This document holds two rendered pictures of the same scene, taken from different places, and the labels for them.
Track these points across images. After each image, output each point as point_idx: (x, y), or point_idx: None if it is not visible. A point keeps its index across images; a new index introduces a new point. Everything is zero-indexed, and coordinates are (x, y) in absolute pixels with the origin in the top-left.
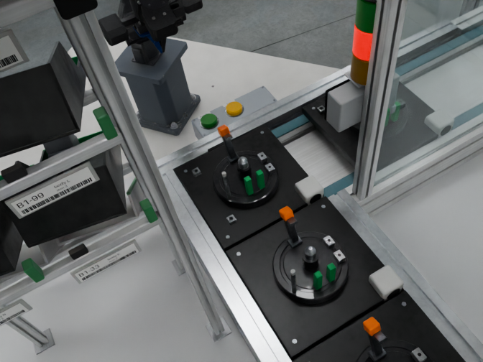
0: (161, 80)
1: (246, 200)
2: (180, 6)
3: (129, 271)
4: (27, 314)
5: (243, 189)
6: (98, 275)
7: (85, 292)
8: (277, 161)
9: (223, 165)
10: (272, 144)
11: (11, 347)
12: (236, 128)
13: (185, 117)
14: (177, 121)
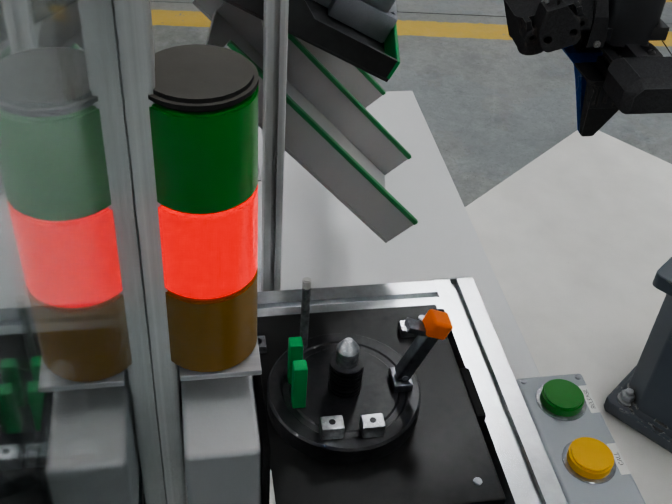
0: (657, 278)
1: (277, 367)
2: (546, 8)
3: (300, 269)
4: (298, 166)
5: (309, 372)
6: (316, 236)
7: (295, 219)
8: (368, 477)
9: (392, 362)
10: (428, 488)
11: (259, 149)
12: (522, 445)
13: (652, 427)
14: (637, 401)
